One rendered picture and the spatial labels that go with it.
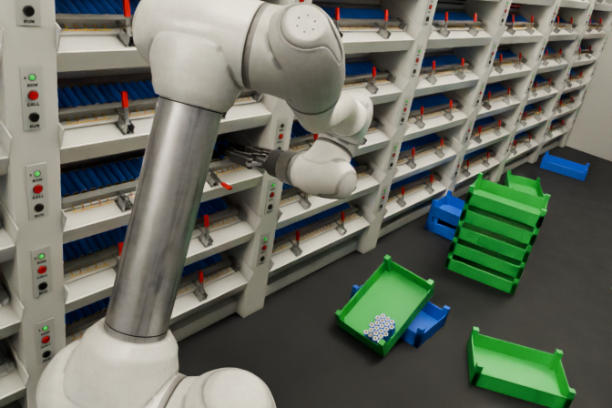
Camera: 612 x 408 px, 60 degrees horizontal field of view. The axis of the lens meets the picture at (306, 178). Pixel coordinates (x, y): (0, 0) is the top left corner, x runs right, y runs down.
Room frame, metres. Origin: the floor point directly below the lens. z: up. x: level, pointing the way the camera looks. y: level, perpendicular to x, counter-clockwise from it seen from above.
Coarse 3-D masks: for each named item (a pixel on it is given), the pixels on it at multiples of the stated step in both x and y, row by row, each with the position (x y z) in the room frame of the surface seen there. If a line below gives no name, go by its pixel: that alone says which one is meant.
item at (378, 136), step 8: (376, 112) 2.04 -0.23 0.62; (296, 120) 1.75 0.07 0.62; (376, 120) 2.02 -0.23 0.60; (384, 120) 2.01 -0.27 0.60; (296, 128) 1.71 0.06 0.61; (304, 128) 1.74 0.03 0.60; (368, 128) 1.96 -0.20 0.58; (376, 128) 2.01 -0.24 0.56; (384, 128) 2.01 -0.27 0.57; (392, 128) 1.99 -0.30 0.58; (296, 136) 1.68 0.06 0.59; (304, 136) 1.69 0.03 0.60; (312, 136) 1.71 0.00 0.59; (368, 136) 1.93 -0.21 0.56; (376, 136) 1.96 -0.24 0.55; (384, 136) 1.99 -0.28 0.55; (392, 136) 1.99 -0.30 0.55; (296, 144) 1.64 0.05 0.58; (304, 144) 1.68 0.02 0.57; (312, 144) 1.71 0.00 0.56; (368, 144) 1.87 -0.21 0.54; (376, 144) 1.92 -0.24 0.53; (384, 144) 1.97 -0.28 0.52; (304, 152) 1.64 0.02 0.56; (360, 152) 1.85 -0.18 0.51
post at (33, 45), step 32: (0, 0) 0.89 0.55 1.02; (32, 32) 0.93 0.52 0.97; (32, 64) 0.92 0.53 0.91; (0, 96) 0.90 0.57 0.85; (32, 160) 0.92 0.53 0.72; (0, 192) 0.92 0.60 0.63; (32, 224) 0.91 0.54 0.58; (32, 288) 0.90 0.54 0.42; (32, 320) 0.90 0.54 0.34; (64, 320) 0.96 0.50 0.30; (32, 352) 0.90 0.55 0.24; (32, 384) 0.89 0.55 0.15
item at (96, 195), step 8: (224, 160) 1.38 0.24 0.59; (216, 168) 1.35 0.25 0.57; (240, 168) 1.41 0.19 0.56; (120, 184) 1.13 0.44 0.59; (128, 184) 1.14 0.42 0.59; (136, 184) 1.15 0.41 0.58; (88, 192) 1.06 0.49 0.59; (96, 192) 1.07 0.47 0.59; (104, 192) 1.08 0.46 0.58; (112, 192) 1.10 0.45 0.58; (128, 192) 1.14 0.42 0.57; (64, 200) 1.01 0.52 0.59; (72, 200) 1.02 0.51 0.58; (80, 200) 1.04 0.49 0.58; (88, 200) 1.05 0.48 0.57; (96, 200) 1.07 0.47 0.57; (64, 208) 1.01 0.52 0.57; (88, 208) 1.04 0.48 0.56
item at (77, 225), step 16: (240, 144) 1.50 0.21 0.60; (224, 176) 1.36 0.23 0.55; (240, 176) 1.39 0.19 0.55; (256, 176) 1.42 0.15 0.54; (208, 192) 1.28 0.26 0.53; (224, 192) 1.33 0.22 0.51; (96, 208) 1.06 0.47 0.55; (112, 208) 1.08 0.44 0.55; (64, 224) 0.95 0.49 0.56; (80, 224) 1.00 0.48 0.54; (96, 224) 1.02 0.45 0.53; (112, 224) 1.06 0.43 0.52; (64, 240) 0.97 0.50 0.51
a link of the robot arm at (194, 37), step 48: (144, 0) 0.80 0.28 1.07; (192, 0) 0.78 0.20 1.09; (240, 0) 0.79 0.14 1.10; (144, 48) 0.78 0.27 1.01; (192, 48) 0.75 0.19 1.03; (240, 48) 0.75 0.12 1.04; (192, 96) 0.73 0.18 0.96; (192, 144) 0.73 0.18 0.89; (144, 192) 0.70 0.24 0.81; (192, 192) 0.72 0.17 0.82; (144, 240) 0.67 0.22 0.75; (144, 288) 0.65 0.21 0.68; (96, 336) 0.62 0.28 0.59; (144, 336) 0.63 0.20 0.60; (48, 384) 0.59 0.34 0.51; (96, 384) 0.57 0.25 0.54; (144, 384) 0.59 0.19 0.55
